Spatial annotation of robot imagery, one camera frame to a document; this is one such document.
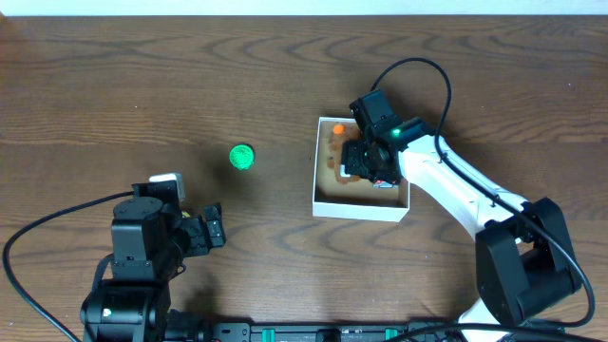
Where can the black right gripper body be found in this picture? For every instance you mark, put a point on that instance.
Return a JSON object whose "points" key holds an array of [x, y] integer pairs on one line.
{"points": [[356, 159]]}

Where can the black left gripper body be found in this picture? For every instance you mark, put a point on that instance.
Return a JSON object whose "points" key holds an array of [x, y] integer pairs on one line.
{"points": [[205, 229]]}

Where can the brown plush toy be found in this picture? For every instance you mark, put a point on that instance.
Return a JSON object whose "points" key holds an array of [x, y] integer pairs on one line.
{"points": [[339, 134]]}

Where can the white cardboard box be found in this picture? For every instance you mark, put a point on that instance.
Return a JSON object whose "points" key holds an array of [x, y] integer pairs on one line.
{"points": [[354, 200]]}

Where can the green round gear toy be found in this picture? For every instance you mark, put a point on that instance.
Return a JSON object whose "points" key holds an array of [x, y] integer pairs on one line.
{"points": [[242, 156]]}

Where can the red toy fire truck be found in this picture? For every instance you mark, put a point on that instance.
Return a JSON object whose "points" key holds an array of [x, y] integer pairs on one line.
{"points": [[385, 184]]}

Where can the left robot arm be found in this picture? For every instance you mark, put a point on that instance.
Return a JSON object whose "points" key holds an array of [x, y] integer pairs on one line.
{"points": [[151, 237]]}

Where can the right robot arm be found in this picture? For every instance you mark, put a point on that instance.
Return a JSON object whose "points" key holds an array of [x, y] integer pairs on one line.
{"points": [[525, 261]]}

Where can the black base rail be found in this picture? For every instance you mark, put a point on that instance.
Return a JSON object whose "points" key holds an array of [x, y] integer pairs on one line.
{"points": [[304, 332]]}

